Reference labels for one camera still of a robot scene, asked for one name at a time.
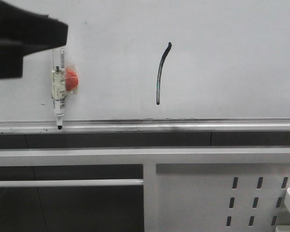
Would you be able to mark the red round magnet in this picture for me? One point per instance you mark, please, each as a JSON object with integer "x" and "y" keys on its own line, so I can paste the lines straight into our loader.
{"x": 71, "y": 79}

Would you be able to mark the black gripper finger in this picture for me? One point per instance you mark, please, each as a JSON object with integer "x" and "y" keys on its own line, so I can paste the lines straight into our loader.
{"x": 29, "y": 32}

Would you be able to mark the white metal pegboard frame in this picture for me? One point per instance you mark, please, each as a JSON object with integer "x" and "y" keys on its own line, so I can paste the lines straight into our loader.
{"x": 145, "y": 190}

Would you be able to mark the white whiteboard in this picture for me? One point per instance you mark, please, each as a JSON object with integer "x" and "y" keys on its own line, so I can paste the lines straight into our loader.
{"x": 139, "y": 59}

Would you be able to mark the aluminium whiteboard tray rail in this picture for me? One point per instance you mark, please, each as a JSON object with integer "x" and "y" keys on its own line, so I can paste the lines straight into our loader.
{"x": 146, "y": 125}

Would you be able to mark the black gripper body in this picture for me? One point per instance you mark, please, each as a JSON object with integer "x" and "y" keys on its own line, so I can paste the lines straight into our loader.
{"x": 11, "y": 59}

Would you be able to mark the white whiteboard marker pen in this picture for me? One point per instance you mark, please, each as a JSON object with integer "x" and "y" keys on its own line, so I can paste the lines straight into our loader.
{"x": 58, "y": 84}

